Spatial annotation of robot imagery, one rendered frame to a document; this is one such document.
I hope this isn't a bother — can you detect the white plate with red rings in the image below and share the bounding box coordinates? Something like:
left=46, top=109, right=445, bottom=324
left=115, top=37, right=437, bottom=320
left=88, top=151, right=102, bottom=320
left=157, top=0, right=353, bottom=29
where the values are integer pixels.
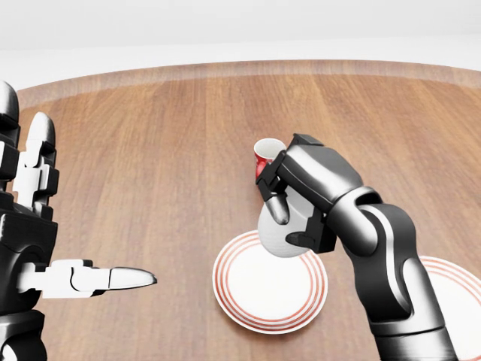
left=212, top=229, right=329, bottom=335
left=418, top=255, right=481, bottom=361

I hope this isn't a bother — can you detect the red mug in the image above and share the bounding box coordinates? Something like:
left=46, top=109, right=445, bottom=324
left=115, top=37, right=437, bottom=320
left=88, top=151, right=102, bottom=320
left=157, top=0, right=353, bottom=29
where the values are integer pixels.
left=253, top=138, right=289, bottom=182

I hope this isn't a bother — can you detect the white mug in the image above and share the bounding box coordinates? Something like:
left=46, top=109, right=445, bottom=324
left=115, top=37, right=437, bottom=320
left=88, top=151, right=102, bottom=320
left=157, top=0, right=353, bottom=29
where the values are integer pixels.
left=257, top=185, right=319, bottom=259

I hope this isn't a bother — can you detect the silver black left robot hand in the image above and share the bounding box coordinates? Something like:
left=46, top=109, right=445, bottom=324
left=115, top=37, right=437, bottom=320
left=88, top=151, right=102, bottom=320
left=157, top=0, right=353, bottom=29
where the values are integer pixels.
left=0, top=80, right=159, bottom=319

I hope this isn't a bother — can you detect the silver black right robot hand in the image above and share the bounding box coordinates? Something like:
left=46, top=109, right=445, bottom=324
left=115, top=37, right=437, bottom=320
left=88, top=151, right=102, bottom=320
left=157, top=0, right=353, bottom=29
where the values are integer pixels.
left=255, top=132, right=365, bottom=254

